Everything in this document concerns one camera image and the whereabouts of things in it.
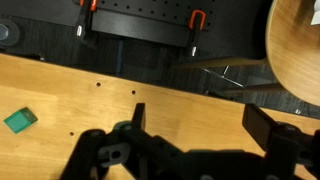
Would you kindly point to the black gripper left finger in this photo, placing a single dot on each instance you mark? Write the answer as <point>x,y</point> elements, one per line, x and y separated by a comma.
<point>139,116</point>

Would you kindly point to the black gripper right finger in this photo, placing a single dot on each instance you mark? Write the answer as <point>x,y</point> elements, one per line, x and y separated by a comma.
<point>256,125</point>

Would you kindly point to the green block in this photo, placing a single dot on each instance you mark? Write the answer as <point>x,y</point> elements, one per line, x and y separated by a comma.
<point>20,120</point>

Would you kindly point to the wooden stool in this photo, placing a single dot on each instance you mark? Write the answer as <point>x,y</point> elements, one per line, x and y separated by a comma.
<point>296,50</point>

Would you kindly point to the black perforated board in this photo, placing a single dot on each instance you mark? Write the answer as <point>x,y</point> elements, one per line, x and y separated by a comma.
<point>150,20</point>

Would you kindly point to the orange black clamp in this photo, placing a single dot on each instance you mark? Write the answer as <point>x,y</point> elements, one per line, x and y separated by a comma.
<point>196,31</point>
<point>86,20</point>

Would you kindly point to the white cloth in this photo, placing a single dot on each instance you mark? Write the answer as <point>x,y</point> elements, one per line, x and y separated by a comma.
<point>316,13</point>

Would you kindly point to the round black knob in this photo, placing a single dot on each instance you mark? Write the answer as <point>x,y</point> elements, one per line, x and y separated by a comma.
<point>7,32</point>

